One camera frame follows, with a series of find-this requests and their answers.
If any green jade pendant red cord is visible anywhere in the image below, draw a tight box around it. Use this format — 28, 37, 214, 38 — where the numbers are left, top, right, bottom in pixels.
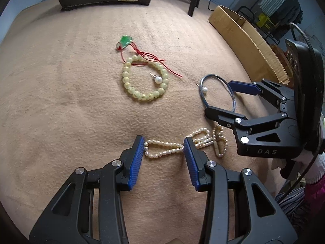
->
116, 35, 183, 78

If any person's right forearm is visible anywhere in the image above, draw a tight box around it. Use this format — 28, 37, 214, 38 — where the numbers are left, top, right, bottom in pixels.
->
304, 175, 325, 210

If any dark blue bangle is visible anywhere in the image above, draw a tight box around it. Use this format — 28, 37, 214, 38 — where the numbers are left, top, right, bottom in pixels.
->
199, 74, 237, 112

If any black floor cable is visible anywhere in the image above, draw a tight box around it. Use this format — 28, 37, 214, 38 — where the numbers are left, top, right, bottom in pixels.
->
200, 0, 217, 12

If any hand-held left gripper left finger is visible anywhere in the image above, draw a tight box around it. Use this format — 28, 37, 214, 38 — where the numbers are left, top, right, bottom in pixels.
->
28, 135, 146, 244

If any tan blanket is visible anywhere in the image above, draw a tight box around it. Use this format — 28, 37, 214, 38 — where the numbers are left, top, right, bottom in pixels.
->
0, 0, 292, 244

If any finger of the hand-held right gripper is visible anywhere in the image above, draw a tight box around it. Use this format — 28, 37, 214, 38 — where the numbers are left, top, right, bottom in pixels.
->
205, 106, 306, 156
229, 79, 296, 113

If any white pearl necklace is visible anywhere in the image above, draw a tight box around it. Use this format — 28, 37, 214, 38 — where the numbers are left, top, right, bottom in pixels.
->
143, 125, 228, 158

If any person's right hand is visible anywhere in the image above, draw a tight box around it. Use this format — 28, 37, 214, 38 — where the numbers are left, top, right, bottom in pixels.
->
303, 150, 325, 184

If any cardboard box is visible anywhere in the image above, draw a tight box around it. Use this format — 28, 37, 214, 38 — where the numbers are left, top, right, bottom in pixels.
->
209, 5, 290, 84

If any yellow bead bracelet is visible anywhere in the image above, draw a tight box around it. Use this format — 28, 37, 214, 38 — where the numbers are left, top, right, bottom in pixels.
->
122, 55, 169, 102

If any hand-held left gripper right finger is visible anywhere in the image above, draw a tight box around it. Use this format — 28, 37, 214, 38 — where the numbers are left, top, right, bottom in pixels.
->
183, 136, 298, 244

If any striped clothing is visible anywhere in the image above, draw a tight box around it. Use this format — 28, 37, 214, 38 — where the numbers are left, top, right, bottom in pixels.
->
275, 187, 325, 235

